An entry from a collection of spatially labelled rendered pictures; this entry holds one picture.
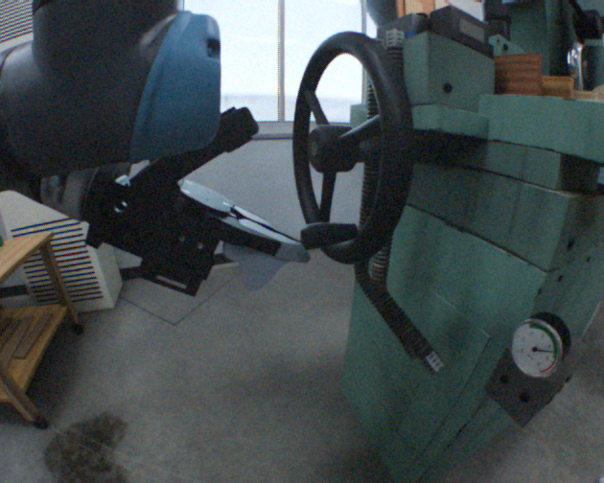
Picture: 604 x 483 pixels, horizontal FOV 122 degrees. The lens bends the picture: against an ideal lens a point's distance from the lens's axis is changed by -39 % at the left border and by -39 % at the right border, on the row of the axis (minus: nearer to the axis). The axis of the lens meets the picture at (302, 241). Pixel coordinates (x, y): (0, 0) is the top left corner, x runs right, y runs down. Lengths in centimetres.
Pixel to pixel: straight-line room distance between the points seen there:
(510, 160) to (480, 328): 23
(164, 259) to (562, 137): 40
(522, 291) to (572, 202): 12
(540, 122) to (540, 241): 13
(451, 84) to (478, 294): 28
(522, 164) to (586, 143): 8
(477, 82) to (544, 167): 14
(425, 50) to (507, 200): 20
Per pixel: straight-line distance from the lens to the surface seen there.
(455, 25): 39
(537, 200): 35
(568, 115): 34
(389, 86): 24
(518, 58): 47
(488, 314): 42
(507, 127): 37
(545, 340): 31
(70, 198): 24
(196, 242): 23
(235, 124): 22
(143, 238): 25
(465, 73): 39
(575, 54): 62
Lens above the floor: 83
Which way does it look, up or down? 23 degrees down
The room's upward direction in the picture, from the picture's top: straight up
